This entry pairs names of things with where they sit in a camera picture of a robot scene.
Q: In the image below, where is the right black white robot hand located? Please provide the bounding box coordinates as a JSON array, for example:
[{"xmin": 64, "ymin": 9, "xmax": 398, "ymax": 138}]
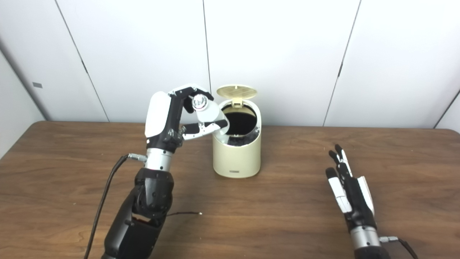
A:
[{"xmin": 326, "ymin": 144, "xmax": 377, "ymax": 231}]

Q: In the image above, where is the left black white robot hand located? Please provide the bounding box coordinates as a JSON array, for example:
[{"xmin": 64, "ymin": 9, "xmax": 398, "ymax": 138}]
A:
[{"xmin": 144, "ymin": 84, "xmax": 229, "ymax": 153}]

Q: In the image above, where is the small white plastic bottle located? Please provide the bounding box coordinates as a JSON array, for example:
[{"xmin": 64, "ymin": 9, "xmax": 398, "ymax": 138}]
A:
[{"xmin": 192, "ymin": 94, "xmax": 227, "ymax": 136}]

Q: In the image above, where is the round cream bin lid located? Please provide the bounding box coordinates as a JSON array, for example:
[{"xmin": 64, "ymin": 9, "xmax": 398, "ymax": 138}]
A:
[{"xmin": 216, "ymin": 85, "xmax": 258, "ymax": 108}]

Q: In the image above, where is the cream-colored bin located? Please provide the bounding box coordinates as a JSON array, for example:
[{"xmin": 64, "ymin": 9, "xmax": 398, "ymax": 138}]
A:
[{"xmin": 212, "ymin": 99, "xmax": 262, "ymax": 178}]

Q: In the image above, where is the black bin liner bag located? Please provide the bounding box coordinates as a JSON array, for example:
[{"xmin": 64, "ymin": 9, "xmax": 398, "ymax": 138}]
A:
[{"xmin": 216, "ymin": 112, "xmax": 260, "ymax": 146}]

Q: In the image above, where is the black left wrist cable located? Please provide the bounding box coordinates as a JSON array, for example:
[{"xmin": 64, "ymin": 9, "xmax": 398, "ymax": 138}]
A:
[{"xmin": 84, "ymin": 153, "xmax": 148, "ymax": 259}]

